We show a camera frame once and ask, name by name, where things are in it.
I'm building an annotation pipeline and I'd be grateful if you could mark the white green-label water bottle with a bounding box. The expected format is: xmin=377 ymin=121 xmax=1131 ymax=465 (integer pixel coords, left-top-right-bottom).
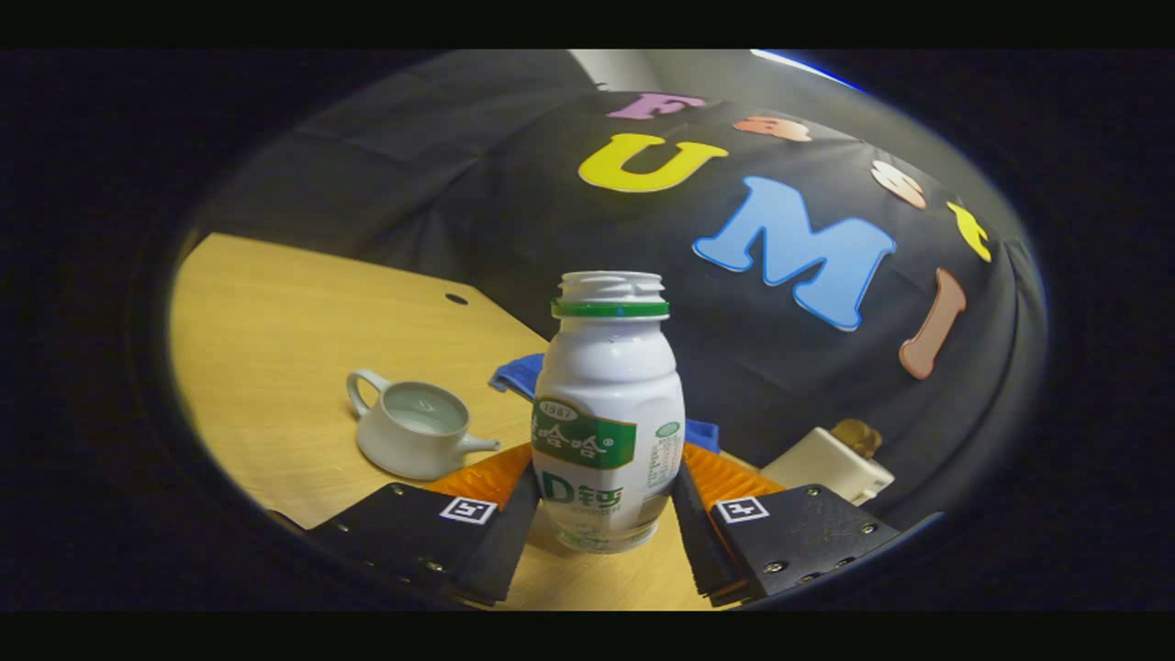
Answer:
xmin=531 ymin=271 xmax=687 ymax=555

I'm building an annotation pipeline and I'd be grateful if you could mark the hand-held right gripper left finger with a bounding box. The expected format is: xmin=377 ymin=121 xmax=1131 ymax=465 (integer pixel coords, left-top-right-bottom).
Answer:
xmin=308 ymin=443 xmax=543 ymax=607

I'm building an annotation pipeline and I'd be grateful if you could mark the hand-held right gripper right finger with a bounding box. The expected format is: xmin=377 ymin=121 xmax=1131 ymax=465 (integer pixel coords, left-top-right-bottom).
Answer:
xmin=670 ymin=443 xmax=902 ymax=607

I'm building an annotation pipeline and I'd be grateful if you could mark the blue towel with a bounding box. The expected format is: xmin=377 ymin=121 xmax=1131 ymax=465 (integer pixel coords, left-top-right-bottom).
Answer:
xmin=488 ymin=353 xmax=722 ymax=454

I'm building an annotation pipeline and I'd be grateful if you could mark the black backdrop cloth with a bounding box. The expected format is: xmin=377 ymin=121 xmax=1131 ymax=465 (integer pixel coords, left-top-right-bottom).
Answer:
xmin=197 ymin=50 xmax=1047 ymax=529

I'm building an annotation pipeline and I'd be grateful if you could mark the brown bread slice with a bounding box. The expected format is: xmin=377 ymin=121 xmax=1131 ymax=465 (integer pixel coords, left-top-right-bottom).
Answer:
xmin=831 ymin=419 xmax=884 ymax=460

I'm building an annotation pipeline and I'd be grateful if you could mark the white toaster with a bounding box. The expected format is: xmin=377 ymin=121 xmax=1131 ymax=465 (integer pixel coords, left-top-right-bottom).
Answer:
xmin=760 ymin=427 xmax=896 ymax=506

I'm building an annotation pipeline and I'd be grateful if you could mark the white ceramic teacup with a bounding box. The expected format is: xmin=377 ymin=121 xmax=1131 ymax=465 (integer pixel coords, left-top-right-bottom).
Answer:
xmin=346 ymin=369 xmax=501 ymax=481

